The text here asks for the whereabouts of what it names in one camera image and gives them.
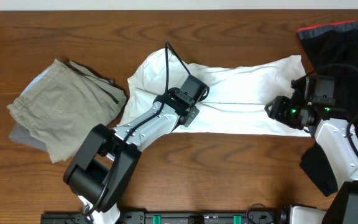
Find white printed t-shirt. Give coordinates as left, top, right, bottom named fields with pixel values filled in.
left=120, top=49, right=308, bottom=137

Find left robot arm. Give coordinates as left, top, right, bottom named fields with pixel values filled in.
left=63, top=87, right=209, bottom=223

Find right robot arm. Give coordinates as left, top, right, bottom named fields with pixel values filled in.
left=265, top=76, right=358, bottom=224

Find black garment red trim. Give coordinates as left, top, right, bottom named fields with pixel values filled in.
left=296, top=16, right=358, bottom=215

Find folded khaki trousers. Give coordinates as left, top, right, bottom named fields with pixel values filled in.
left=7, top=60, right=127, bottom=162

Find folded grey garment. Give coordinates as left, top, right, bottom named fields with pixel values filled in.
left=9, top=123, right=47, bottom=152

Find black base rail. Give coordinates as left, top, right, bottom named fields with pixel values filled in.
left=40, top=209, right=290, bottom=224

